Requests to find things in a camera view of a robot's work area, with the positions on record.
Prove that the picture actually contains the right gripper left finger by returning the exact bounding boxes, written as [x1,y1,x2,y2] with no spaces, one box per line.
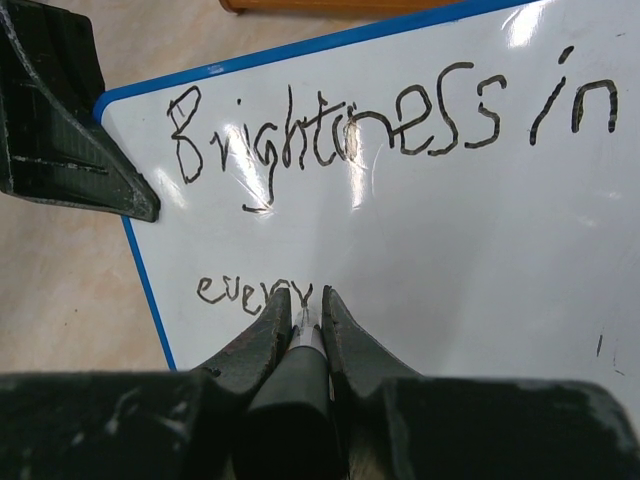
[1,288,292,479]

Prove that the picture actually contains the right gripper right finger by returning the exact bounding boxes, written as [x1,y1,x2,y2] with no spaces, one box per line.
[321,286,639,479]

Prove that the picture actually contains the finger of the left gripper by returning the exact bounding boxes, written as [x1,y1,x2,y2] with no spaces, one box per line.
[39,4,105,100]
[1,1,161,222]

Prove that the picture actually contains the black white marker pen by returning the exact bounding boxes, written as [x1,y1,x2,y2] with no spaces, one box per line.
[232,307,342,479]

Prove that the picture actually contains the blue framed whiteboard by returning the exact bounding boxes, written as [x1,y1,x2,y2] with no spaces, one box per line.
[96,1,639,407]

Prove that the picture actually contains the wooden three tier rack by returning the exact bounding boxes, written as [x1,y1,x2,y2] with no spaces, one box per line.
[219,0,459,16]

